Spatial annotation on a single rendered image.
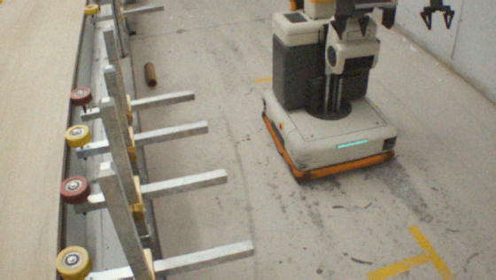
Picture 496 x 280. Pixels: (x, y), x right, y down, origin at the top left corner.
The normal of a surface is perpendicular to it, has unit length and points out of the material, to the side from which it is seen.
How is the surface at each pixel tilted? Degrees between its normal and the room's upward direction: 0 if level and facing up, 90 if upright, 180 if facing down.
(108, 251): 0
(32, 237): 0
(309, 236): 0
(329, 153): 90
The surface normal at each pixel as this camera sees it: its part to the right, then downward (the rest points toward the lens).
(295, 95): 0.27, 0.57
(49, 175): -0.03, -0.80
